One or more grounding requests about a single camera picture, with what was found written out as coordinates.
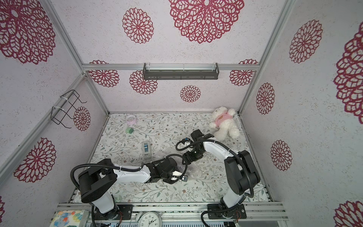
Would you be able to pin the white teddy bear pink shirt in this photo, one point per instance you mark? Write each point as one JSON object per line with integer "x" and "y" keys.
{"x": 222, "y": 120}

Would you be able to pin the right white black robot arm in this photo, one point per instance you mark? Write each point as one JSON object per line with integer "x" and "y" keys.
{"x": 241, "y": 171}

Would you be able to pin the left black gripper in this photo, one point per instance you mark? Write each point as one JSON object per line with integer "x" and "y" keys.
{"x": 168, "y": 182}

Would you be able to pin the black wire wall rack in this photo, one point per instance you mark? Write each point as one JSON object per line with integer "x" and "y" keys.
{"x": 61, "y": 111}

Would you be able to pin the pink tape roll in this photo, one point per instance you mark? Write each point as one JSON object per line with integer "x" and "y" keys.
{"x": 131, "y": 119}

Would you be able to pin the small green cube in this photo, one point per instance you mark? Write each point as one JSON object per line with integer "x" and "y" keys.
{"x": 129, "y": 130}

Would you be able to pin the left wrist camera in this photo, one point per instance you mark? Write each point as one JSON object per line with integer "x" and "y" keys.
{"x": 179, "y": 176}

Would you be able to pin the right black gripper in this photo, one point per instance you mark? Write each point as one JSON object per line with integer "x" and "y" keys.
{"x": 191, "y": 156}

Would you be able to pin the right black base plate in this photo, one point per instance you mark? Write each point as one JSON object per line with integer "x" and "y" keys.
{"x": 236, "y": 212}

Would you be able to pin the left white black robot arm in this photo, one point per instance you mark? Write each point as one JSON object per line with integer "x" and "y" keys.
{"x": 95, "y": 180}

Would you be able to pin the white analog clock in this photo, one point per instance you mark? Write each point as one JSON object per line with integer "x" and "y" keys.
{"x": 150, "y": 219}

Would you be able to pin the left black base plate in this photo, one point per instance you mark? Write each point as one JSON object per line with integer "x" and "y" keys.
{"x": 122, "y": 211}

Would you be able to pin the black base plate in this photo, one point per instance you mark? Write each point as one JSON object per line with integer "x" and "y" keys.
{"x": 122, "y": 211}
{"x": 236, "y": 212}

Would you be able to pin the colourful tissue box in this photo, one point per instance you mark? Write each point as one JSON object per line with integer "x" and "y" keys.
{"x": 72, "y": 218}

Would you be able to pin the black wall shelf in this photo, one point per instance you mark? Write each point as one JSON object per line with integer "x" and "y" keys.
{"x": 180, "y": 72}

